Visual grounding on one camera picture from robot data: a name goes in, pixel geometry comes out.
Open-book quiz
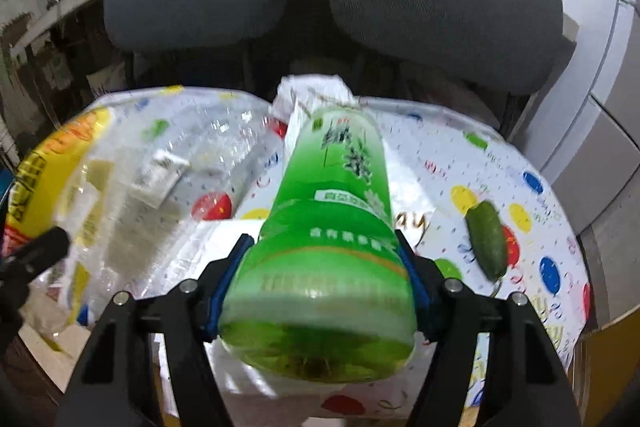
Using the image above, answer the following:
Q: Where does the clear plastic bag yellow print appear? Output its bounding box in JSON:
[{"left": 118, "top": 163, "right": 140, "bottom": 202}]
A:
[{"left": 50, "top": 99, "right": 286, "bottom": 338}]

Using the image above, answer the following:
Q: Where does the white refrigerator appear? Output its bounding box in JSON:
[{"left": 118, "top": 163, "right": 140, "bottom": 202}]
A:
[{"left": 540, "top": 0, "right": 640, "bottom": 233}]

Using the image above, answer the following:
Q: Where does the balloon print tablecloth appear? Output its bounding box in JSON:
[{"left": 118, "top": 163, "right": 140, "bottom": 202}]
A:
[{"left": 65, "top": 84, "right": 593, "bottom": 423}]

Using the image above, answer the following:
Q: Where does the green tea bottle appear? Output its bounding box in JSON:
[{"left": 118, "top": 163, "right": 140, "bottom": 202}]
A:
[{"left": 217, "top": 104, "right": 418, "bottom": 383}]

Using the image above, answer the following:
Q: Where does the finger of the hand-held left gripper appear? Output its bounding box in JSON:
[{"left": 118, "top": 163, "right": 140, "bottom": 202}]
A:
[{"left": 0, "top": 226, "right": 71, "bottom": 325}]

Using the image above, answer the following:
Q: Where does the small green cucumber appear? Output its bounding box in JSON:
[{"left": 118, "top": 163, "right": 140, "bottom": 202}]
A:
[{"left": 464, "top": 201, "right": 510, "bottom": 284}]

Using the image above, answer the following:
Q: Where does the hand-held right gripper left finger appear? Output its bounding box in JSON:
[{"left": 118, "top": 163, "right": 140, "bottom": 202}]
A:
[{"left": 59, "top": 233, "right": 253, "bottom": 427}]

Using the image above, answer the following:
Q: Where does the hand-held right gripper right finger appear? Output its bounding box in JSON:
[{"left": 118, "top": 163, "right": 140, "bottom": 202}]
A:
[{"left": 395, "top": 229, "right": 583, "bottom": 427}]

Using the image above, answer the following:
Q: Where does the yellow snack wrapper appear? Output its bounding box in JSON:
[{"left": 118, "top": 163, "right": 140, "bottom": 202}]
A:
[{"left": 4, "top": 107, "right": 118, "bottom": 253}]

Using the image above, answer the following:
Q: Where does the yellow cabinet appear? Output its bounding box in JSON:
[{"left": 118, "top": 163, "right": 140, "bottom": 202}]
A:
[{"left": 565, "top": 302, "right": 640, "bottom": 427}]

